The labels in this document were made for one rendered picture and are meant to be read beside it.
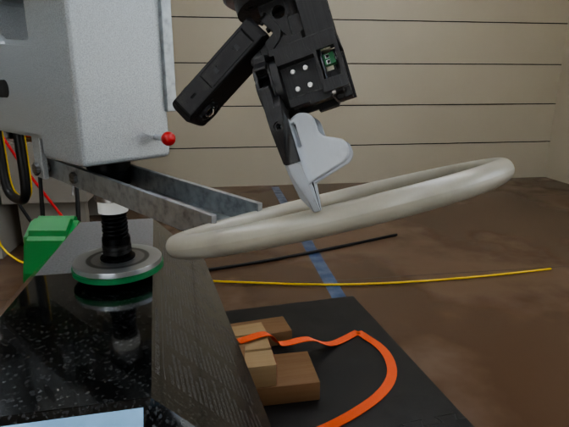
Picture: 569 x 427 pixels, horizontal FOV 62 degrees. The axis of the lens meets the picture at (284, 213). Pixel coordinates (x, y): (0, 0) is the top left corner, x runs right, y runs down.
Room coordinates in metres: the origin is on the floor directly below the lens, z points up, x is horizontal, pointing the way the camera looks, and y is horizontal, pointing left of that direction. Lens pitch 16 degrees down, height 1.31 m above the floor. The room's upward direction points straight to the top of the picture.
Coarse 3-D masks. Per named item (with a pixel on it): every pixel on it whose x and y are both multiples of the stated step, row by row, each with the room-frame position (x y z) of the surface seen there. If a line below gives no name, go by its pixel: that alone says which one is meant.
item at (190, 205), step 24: (48, 168) 1.20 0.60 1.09; (72, 168) 1.12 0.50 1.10; (144, 168) 1.13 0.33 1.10; (96, 192) 1.05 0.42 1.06; (120, 192) 0.97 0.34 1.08; (144, 192) 0.91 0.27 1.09; (168, 192) 1.05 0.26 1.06; (192, 192) 0.99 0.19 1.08; (216, 192) 0.94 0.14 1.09; (168, 216) 0.86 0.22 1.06; (192, 216) 0.81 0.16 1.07; (216, 216) 0.78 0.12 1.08
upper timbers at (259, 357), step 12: (264, 336) 1.90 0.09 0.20; (252, 348) 1.81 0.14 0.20; (264, 348) 1.81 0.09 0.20; (252, 360) 1.72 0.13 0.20; (264, 360) 1.72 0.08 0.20; (252, 372) 1.67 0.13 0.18; (264, 372) 1.68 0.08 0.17; (276, 372) 1.69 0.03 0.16; (264, 384) 1.68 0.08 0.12; (276, 384) 1.69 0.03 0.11
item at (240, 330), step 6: (246, 324) 2.19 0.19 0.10; (252, 324) 2.19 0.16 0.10; (258, 324) 2.19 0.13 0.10; (234, 330) 2.13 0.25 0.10; (240, 330) 2.13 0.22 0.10; (246, 330) 2.13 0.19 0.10; (252, 330) 2.13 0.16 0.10; (258, 330) 2.13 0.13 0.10; (264, 330) 2.13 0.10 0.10; (240, 336) 2.09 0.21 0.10
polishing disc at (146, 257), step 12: (84, 252) 1.16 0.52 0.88; (96, 252) 1.16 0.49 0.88; (144, 252) 1.16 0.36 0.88; (156, 252) 1.16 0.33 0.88; (72, 264) 1.08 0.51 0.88; (84, 264) 1.08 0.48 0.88; (96, 264) 1.08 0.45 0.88; (108, 264) 1.08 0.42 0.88; (120, 264) 1.08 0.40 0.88; (132, 264) 1.08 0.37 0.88; (144, 264) 1.08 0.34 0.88; (156, 264) 1.10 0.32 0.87; (84, 276) 1.03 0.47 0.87; (96, 276) 1.02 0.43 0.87; (108, 276) 1.02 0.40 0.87; (120, 276) 1.03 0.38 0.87
